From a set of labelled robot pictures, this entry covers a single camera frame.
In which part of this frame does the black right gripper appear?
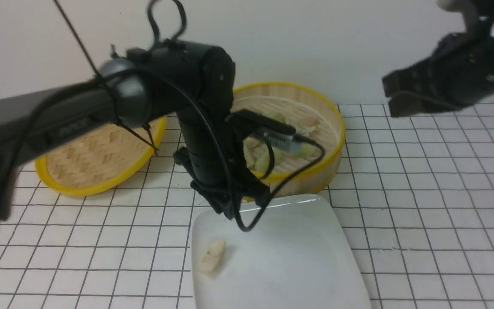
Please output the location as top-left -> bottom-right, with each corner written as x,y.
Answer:
382,0 -> 494,118

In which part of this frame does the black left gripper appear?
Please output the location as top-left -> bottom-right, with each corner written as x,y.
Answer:
174,106 -> 271,220

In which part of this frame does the beige steamed dumpling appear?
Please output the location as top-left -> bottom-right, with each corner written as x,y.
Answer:
300,116 -> 318,134
198,240 -> 226,274

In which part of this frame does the green steamed dumpling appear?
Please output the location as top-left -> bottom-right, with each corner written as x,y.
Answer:
253,148 -> 269,173
296,143 -> 318,159

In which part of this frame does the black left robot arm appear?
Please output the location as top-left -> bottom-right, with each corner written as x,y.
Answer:
0,41 -> 272,231

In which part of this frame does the white square ceramic plate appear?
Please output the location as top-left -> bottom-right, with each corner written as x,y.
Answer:
191,194 -> 372,309

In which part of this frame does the yellow rimmed bamboo steamer basket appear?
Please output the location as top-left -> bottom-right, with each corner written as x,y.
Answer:
232,82 -> 346,197

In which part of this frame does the yellow rimmed bamboo steamer lid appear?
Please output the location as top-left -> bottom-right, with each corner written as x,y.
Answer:
35,117 -> 167,197

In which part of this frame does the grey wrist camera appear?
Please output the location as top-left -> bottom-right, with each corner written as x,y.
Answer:
248,127 -> 303,155

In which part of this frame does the black camera cable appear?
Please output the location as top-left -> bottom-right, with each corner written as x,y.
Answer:
0,0 -> 325,309

